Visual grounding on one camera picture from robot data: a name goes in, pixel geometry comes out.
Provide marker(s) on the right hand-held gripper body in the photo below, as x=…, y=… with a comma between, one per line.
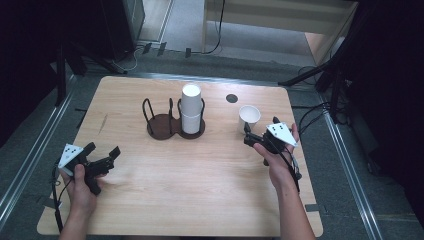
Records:
x=281, y=133

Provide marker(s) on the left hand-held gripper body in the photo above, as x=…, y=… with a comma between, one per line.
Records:
x=71, y=154

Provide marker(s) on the white paper cup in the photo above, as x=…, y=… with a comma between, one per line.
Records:
x=250, y=115

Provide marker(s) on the stack of white cups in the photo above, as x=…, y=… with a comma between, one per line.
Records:
x=191, y=100

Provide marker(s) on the person's right hand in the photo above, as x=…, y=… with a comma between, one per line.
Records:
x=278, y=170

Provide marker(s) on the person's left hand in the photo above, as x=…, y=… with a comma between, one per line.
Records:
x=80, y=196

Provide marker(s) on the black round table grommet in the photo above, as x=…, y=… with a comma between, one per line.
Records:
x=231, y=98

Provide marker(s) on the black metal stand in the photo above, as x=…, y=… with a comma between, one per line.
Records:
x=333, y=73
x=61, y=76

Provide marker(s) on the light wooden furniture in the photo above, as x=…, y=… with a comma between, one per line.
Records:
x=266, y=13

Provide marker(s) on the dark cabinet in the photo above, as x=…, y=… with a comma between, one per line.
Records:
x=125, y=23

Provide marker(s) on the metal floor rail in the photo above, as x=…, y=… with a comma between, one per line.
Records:
x=30, y=160
x=353, y=173
x=200, y=79

